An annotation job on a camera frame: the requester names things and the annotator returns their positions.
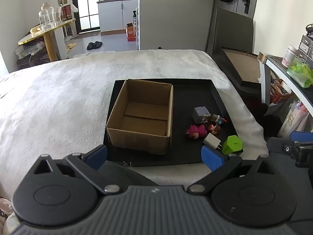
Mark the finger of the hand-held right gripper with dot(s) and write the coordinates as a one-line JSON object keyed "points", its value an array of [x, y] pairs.
{"points": [[302, 135]]}

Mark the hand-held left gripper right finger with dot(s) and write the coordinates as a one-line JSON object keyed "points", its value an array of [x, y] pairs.
{"points": [[212, 158]]}

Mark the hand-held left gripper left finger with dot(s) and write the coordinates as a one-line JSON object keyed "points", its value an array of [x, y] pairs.
{"points": [[97, 156]]}

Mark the white charger plug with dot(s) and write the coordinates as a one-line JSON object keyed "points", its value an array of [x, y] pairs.
{"points": [[211, 142]]}

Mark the green block toy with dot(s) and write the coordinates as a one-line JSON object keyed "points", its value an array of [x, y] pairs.
{"points": [[232, 145]]}

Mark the pink spiky toy figure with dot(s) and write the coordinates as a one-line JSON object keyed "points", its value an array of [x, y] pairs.
{"points": [[195, 132]]}

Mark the brown cardboard box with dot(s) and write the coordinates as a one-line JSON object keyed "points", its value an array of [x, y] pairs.
{"points": [[137, 137]]}

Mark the black shallow tray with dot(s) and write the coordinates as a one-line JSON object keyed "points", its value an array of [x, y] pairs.
{"points": [[185, 98]]}

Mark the white shopping bag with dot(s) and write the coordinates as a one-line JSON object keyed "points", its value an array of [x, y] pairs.
{"points": [[293, 120]]}

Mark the small red figurine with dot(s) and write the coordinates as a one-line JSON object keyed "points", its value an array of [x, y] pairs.
{"points": [[214, 129]]}

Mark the small colourful figurine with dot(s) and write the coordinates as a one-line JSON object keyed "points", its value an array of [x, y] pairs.
{"points": [[221, 121]]}

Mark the small brown figurine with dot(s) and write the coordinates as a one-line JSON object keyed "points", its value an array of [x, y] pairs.
{"points": [[215, 117]]}

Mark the grey block toy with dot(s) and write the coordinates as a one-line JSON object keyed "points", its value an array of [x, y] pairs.
{"points": [[199, 114]]}

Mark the orange basket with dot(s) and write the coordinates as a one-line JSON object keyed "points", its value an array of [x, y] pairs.
{"points": [[280, 93]]}

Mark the green plastic bag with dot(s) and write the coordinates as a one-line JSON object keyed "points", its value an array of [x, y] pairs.
{"points": [[302, 74]]}

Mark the white desk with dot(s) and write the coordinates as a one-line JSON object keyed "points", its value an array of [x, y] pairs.
{"points": [[278, 68]]}

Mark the pink jar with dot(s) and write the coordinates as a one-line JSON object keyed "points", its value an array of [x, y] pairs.
{"points": [[289, 56]]}

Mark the grey drawer organizer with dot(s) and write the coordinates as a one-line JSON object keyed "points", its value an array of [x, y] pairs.
{"points": [[307, 50]]}

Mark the pink cloth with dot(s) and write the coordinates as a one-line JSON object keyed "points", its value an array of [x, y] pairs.
{"points": [[4, 210]]}

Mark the pair of black slippers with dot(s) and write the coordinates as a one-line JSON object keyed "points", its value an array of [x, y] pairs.
{"points": [[94, 45]]}

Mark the yellow slipper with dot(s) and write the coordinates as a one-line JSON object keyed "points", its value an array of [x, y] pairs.
{"points": [[71, 46]]}

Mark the white power strip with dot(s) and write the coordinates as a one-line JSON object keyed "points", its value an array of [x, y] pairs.
{"points": [[29, 50]]}

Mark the white fan stand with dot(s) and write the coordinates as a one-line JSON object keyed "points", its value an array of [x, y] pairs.
{"points": [[69, 33]]}

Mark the orange cardboard box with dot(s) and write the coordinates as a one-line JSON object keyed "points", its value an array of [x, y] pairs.
{"points": [[130, 33]]}

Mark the round yellow table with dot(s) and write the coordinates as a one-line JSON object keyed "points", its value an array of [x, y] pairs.
{"points": [[49, 33]]}

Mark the white kitchen cabinet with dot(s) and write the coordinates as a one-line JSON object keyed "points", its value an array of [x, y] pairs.
{"points": [[110, 17]]}

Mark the red box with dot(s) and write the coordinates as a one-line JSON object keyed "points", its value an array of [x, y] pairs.
{"points": [[66, 13]]}

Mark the clear glass jar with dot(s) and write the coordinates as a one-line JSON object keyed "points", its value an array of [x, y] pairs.
{"points": [[47, 17]]}

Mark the black framed glass door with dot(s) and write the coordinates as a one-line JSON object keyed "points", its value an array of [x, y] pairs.
{"points": [[85, 5]]}

